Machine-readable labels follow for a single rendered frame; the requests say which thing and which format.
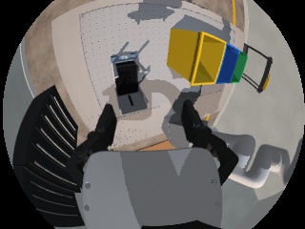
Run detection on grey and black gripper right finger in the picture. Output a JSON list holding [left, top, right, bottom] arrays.
[[181, 99, 238, 186]]

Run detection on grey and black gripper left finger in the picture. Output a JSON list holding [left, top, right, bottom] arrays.
[[66, 104, 117, 189]]

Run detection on green bin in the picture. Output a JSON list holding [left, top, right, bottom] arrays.
[[230, 51, 248, 83]]

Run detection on yellow bin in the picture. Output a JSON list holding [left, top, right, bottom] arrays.
[[167, 29, 227, 86]]

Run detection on blue bin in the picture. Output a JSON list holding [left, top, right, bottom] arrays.
[[215, 43, 240, 84]]

